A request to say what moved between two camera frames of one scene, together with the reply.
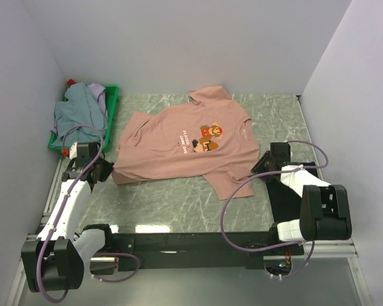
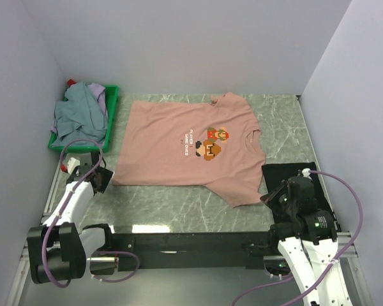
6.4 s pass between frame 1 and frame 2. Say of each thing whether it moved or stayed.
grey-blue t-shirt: stayed
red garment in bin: stayed
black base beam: stayed
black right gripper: moved
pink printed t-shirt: moved
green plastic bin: stayed
